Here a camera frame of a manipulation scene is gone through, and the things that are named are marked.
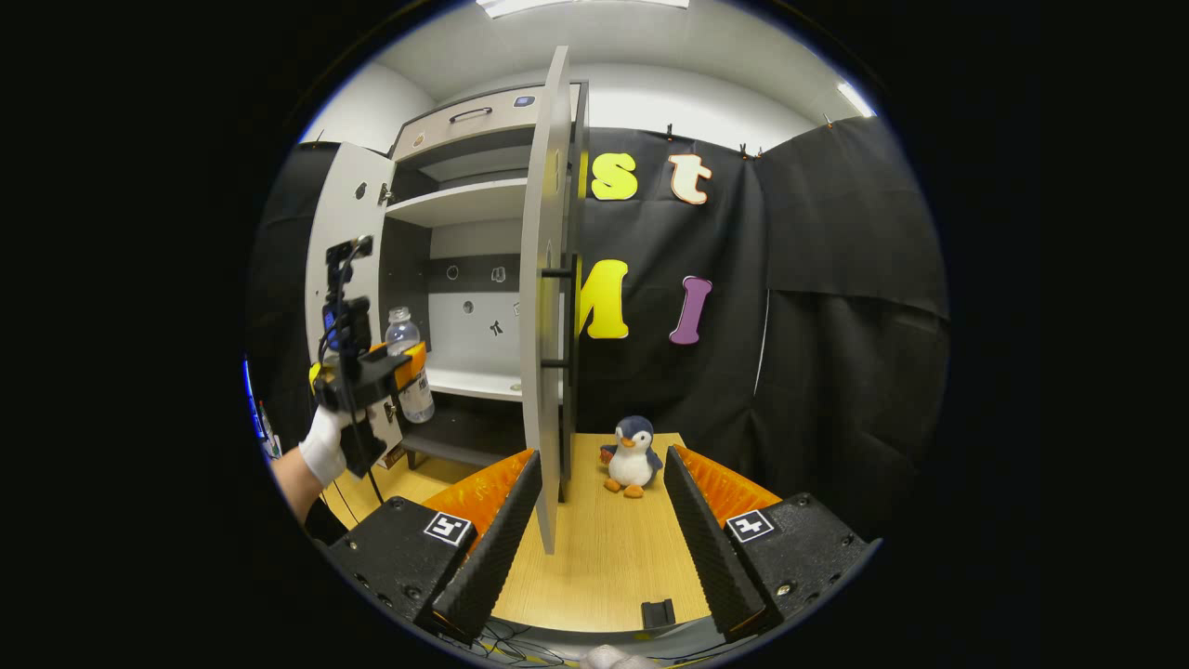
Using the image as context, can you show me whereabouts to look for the clear bottle with red label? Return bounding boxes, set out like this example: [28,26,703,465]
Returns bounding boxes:
[384,307,436,425]

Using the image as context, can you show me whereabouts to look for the computer monitor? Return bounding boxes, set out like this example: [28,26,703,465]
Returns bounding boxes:
[243,358,268,442]

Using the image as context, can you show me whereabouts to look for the beige cabinet drawer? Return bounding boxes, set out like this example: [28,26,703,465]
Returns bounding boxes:
[390,85,581,161]

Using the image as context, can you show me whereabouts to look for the beige cabinet door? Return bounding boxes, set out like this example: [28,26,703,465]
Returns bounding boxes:
[305,141,399,456]
[518,46,588,556]

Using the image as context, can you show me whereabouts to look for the black door handle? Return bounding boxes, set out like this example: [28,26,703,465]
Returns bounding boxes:
[542,268,577,368]

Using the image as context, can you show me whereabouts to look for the black backdrop cloth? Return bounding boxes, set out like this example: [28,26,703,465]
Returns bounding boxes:
[246,116,950,540]

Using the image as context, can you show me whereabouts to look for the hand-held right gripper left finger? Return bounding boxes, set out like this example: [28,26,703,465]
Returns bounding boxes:
[323,449,544,645]

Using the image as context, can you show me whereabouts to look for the penguin plush toy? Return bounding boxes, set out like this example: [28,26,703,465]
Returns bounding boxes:
[599,415,664,499]

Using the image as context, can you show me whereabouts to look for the large ceiling light panel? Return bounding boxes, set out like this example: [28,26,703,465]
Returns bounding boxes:
[478,0,690,20]

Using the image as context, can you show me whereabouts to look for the beige cabinet with dark frame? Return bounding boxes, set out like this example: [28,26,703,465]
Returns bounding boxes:
[376,82,588,470]

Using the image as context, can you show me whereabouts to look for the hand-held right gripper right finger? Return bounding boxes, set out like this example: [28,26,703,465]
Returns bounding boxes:
[662,444,882,644]

